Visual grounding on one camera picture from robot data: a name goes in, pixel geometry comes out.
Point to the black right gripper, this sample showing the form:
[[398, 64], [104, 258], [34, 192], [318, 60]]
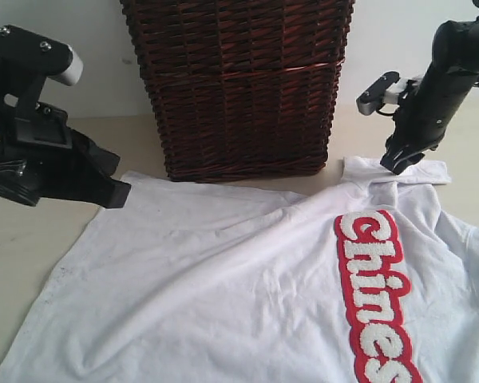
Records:
[[416, 130]]

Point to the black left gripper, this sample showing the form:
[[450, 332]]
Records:
[[42, 157]]

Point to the white t-shirt red lettering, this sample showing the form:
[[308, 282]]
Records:
[[367, 281]]

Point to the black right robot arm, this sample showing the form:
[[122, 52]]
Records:
[[453, 70]]

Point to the dark brown wicker basket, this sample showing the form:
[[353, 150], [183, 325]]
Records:
[[241, 89]]

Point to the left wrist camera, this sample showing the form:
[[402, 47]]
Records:
[[28, 60]]

